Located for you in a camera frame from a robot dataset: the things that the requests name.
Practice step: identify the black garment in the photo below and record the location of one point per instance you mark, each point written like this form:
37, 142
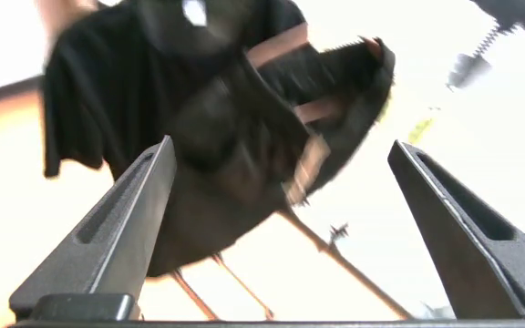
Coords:
198, 136

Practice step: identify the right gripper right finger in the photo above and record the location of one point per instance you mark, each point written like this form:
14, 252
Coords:
472, 273

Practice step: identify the window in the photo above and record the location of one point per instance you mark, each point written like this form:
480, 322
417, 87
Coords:
472, 114

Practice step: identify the pink clothes hanger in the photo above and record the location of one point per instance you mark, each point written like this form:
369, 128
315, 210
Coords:
349, 266
244, 288

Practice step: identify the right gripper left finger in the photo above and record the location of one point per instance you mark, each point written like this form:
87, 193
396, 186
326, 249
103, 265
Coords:
121, 228

